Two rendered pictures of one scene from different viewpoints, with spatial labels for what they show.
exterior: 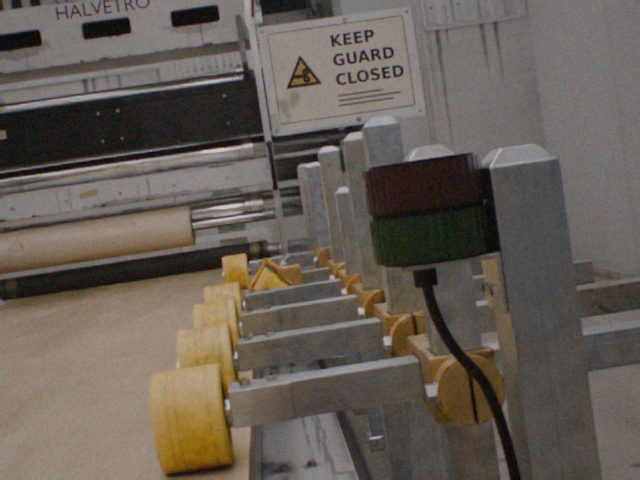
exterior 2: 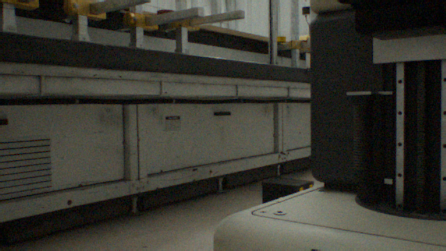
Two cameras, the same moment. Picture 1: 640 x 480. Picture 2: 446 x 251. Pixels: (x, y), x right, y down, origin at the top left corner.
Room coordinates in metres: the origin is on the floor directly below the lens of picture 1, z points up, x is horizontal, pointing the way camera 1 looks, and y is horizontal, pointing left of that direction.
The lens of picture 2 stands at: (-2.08, -1.52, 0.48)
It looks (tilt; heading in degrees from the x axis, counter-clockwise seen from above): 3 degrees down; 40
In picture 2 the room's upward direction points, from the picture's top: 1 degrees counter-clockwise
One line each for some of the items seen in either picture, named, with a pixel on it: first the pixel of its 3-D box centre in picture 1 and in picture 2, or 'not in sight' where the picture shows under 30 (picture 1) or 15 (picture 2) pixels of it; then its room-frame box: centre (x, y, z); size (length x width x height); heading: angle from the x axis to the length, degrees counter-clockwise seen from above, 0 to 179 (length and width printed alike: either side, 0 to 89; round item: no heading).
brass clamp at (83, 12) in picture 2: not in sight; (85, 9); (-1.22, -0.19, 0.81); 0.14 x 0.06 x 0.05; 3
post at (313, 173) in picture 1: (328, 267); not in sight; (2.25, -0.01, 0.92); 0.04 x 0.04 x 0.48; 3
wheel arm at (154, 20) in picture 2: not in sight; (157, 20); (-0.95, -0.25, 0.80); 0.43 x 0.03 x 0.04; 93
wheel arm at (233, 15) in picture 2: not in sight; (199, 21); (-0.70, -0.23, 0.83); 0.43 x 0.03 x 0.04; 93
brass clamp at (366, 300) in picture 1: (378, 305); not in sight; (1.27, -0.06, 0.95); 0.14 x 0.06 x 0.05; 3
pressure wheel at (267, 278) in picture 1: (266, 293); not in sight; (1.78, 0.11, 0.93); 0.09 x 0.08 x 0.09; 93
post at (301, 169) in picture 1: (315, 249); not in sight; (2.75, 0.01, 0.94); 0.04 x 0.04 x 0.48; 3
